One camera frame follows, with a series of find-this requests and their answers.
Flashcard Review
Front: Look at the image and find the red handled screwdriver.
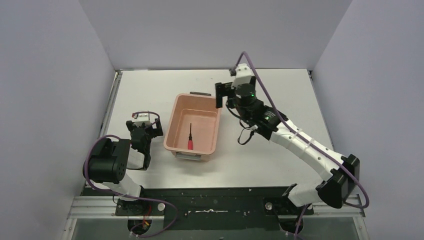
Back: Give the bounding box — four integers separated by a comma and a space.
187, 123, 194, 150

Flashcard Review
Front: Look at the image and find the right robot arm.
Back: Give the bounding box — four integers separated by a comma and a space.
215, 76, 360, 209

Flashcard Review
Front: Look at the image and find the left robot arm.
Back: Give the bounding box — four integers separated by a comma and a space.
82, 118, 164, 215

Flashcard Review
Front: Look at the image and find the pink plastic bin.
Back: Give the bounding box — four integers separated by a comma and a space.
163, 92, 221, 162

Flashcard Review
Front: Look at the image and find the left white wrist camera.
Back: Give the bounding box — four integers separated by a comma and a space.
132, 111, 151, 127

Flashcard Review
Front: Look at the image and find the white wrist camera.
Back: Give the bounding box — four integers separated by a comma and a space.
230, 63, 253, 89
132, 111, 151, 127

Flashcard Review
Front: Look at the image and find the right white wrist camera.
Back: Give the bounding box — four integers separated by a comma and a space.
230, 63, 253, 89

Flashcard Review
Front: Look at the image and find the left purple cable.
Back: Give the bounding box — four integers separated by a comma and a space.
82, 110, 179, 239

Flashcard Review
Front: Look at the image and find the purple cable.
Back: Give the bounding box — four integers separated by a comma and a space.
82, 110, 179, 239
233, 51, 370, 240

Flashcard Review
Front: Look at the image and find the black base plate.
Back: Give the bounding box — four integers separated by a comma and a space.
81, 185, 349, 233

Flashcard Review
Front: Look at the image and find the aluminium rail frame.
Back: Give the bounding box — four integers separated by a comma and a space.
62, 69, 369, 240

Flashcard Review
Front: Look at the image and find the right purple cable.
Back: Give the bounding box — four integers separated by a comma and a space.
233, 51, 370, 240

